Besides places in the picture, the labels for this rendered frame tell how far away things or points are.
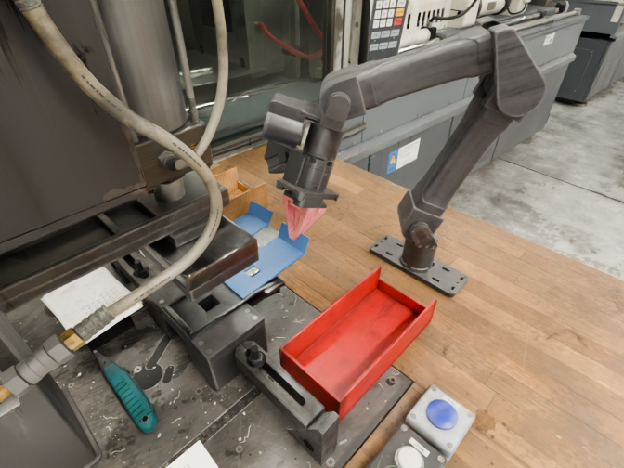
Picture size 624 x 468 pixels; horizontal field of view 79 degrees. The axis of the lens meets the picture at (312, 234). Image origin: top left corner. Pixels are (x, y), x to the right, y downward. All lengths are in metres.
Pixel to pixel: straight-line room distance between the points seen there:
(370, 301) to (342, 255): 0.14
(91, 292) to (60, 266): 0.32
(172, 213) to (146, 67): 0.16
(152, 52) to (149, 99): 0.04
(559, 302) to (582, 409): 0.22
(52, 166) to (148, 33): 0.14
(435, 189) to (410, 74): 0.20
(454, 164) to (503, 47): 0.18
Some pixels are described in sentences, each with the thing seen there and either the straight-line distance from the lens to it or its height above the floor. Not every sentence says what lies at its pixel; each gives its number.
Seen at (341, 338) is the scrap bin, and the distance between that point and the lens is 0.66.
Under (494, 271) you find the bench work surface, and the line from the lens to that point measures 0.86.
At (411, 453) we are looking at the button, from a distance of 0.55.
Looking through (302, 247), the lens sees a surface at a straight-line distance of 0.67.
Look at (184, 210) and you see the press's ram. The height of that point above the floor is 1.18.
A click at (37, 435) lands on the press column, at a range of 0.55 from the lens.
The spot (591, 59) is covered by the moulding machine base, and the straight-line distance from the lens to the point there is 4.99.
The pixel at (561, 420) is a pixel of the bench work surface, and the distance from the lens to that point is 0.69.
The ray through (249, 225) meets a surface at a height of 0.92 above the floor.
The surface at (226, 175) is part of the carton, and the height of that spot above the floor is 0.96.
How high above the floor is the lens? 1.44
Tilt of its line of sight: 38 degrees down
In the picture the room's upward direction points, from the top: straight up
